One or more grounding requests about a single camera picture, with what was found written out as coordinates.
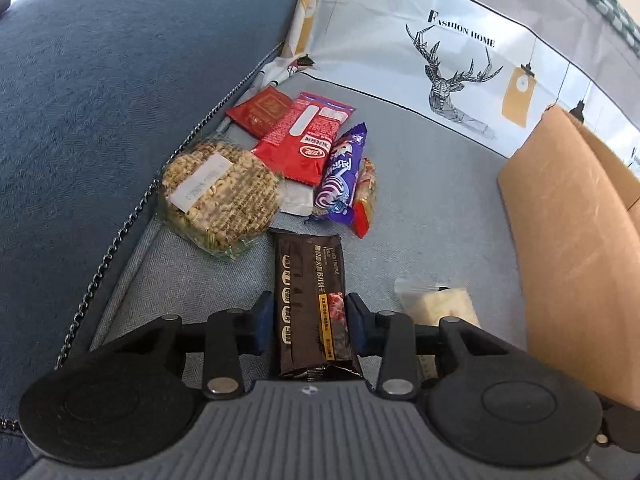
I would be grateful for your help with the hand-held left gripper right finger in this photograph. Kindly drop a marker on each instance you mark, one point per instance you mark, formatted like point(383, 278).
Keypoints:
point(357, 321)

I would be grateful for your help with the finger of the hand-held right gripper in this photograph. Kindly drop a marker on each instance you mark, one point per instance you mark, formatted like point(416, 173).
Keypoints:
point(609, 422)

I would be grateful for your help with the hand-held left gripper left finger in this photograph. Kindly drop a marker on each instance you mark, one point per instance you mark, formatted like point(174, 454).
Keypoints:
point(263, 321)

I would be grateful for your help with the black snack packet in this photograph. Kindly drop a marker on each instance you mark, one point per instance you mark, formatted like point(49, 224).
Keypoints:
point(305, 285)

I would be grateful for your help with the purple snack packet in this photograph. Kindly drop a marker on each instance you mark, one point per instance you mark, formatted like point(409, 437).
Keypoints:
point(340, 175)

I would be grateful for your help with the long red snack packet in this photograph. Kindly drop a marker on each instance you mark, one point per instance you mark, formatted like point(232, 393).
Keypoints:
point(300, 145)

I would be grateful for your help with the cardboard box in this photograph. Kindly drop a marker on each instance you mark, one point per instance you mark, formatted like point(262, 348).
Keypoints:
point(565, 240)

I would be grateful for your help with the clear cracker packet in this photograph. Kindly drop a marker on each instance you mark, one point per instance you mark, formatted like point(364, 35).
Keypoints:
point(445, 305)

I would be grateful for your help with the white foil packet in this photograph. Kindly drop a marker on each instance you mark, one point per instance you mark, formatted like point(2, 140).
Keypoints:
point(295, 201)

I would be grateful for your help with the orange snack packet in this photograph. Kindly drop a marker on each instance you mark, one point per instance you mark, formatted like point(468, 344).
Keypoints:
point(367, 195)

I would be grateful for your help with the round noodle cake packet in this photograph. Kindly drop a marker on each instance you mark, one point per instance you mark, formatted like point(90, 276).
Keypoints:
point(220, 195)

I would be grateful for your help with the small red square packet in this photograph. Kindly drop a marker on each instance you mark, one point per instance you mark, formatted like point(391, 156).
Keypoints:
point(260, 110)

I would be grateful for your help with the green checkered cloth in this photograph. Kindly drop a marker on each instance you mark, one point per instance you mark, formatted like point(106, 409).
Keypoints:
point(612, 5)

